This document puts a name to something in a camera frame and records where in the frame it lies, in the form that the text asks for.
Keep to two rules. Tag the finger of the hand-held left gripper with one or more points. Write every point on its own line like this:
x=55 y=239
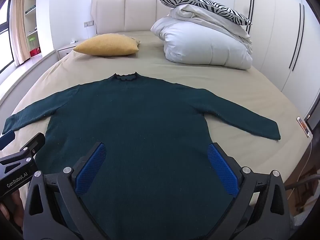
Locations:
x=33 y=143
x=6 y=140

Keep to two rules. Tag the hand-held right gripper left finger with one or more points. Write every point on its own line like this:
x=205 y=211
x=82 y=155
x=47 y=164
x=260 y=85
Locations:
x=93 y=165

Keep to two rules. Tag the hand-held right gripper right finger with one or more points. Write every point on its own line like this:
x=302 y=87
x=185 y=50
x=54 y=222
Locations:
x=222 y=167

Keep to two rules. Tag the dark green sweater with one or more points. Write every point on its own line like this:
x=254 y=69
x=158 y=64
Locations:
x=140 y=120

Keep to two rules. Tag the person's left hand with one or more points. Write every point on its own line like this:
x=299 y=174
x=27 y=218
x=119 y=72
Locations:
x=15 y=203

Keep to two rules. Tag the white window ledge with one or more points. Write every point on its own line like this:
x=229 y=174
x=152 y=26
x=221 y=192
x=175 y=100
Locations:
x=27 y=72

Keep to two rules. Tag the red box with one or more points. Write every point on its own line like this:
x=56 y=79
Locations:
x=35 y=52

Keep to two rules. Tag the smartphone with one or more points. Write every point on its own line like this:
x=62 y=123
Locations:
x=303 y=126

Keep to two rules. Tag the white nightstand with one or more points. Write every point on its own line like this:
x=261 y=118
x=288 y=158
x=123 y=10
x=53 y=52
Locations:
x=66 y=50

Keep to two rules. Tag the green plastic item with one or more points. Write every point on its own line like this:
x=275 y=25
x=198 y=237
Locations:
x=31 y=41

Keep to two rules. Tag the window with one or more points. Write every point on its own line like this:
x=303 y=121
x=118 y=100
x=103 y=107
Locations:
x=5 y=37

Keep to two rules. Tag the bed with beige sheet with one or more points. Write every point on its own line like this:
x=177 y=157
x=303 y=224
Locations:
x=180 y=73

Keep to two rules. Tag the beige curtain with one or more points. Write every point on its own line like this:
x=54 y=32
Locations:
x=21 y=30

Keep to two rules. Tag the yellow pillow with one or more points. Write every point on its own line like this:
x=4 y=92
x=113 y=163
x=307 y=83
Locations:
x=107 y=45

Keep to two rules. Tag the white duvet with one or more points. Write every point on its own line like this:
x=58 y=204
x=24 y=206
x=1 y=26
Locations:
x=207 y=45

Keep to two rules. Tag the white wardrobe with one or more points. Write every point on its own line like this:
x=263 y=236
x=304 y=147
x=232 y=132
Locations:
x=275 y=30

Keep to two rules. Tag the beige padded headboard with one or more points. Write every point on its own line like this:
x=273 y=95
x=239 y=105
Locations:
x=125 y=15

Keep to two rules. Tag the zebra striped pillow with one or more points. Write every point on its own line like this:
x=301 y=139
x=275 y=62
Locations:
x=200 y=1

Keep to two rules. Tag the white wall shelf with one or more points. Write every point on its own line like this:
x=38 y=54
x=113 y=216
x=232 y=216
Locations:
x=32 y=17

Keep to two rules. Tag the wall socket panel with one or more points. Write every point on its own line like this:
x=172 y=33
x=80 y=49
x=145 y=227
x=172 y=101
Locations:
x=88 y=23

